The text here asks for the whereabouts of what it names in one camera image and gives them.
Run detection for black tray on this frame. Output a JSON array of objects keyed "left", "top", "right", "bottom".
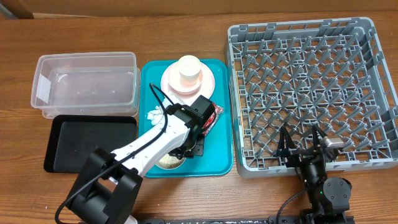
[{"left": 44, "top": 114, "right": 137, "bottom": 173}]

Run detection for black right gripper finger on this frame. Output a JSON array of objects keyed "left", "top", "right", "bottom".
[
  {"left": 312, "top": 124, "right": 327, "bottom": 152},
  {"left": 276, "top": 126, "right": 297, "bottom": 156}
]

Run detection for cream cup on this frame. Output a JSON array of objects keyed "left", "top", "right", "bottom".
[{"left": 177, "top": 55, "right": 201, "bottom": 85}]

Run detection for grey bowl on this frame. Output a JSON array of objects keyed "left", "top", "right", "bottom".
[{"left": 156, "top": 154, "right": 185, "bottom": 170}]

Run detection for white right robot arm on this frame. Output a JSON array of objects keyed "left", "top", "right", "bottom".
[{"left": 274, "top": 124, "right": 354, "bottom": 223}]

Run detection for white napkin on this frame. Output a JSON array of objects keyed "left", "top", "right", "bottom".
[{"left": 147, "top": 98, "right": 173, "bottom": 126}]

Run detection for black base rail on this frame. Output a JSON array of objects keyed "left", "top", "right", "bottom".
[{"left": 137, "top": 216, "right": 355, "bottom": 224}]

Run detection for pink plate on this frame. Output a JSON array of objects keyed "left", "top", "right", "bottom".
[{"left": 160, "top": 62, "right": 215, "bottom": 105}]

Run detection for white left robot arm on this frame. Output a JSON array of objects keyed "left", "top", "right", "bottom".
[{"left": 59, "top": 101, "right": 215, "bottom": 223}]

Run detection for red snack wrapper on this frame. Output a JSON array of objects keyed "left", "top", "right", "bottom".
[{"left": 202, "top": 103, "right": 224, "bottom": 136}]

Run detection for pink bowl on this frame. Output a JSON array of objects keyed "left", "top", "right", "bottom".
[{"left": 168, "top": 66, "right": 203, "bottom": 95}]

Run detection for clear plastic bin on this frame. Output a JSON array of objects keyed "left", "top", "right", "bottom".
[{"left": 30, "top": 52, "right": 141, "bottom": 119}]

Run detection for grey dish rack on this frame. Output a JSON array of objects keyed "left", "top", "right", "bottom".
[{"left": 226, "top": 17, "right": 397, "bottom": 178}]

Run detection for teal serving tray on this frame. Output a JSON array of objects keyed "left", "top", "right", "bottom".
[{"left": 138, "top": 59, "right": 234, "bottom": 178}]

